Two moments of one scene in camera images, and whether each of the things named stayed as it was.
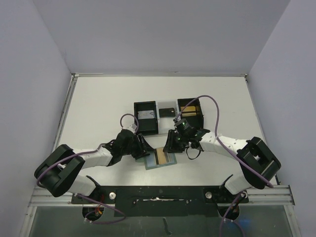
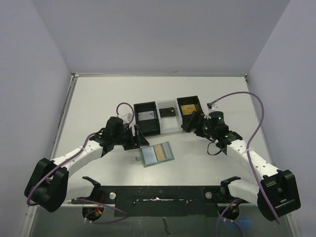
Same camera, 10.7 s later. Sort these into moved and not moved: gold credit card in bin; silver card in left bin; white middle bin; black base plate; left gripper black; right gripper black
Moved: left gripper black; right gripper black
Not moved: gold credit card in bin; white middle bin; black base plate; silver card in left bin
